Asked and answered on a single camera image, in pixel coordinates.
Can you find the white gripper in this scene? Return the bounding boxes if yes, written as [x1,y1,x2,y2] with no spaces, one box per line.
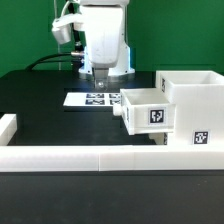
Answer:
[82,5,123,88]

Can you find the white drawer tray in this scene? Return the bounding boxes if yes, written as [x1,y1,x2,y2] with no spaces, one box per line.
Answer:
[149,133,167,145]
[113,88,176,135]

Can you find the white front drawer tray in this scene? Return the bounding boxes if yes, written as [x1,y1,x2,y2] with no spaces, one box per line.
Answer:
[149,133,167,145]

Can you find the white drawer cabinet box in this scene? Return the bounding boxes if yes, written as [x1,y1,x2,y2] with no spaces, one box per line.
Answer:
[156,71,224,146]

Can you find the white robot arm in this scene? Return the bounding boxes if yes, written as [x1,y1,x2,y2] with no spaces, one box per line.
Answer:
[52,0,135,89]

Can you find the white marker sheet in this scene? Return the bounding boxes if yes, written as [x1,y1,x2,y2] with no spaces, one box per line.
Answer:
[63,92,120,107]

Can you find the black cable bundle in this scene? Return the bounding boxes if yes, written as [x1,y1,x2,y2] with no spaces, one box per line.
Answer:
[25,0,84,72]

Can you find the grey thin cable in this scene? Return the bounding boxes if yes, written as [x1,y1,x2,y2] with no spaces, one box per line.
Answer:
[53,0,62,71]

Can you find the white fence wall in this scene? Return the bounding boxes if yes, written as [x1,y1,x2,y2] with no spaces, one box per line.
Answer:
[0,114,224,172]

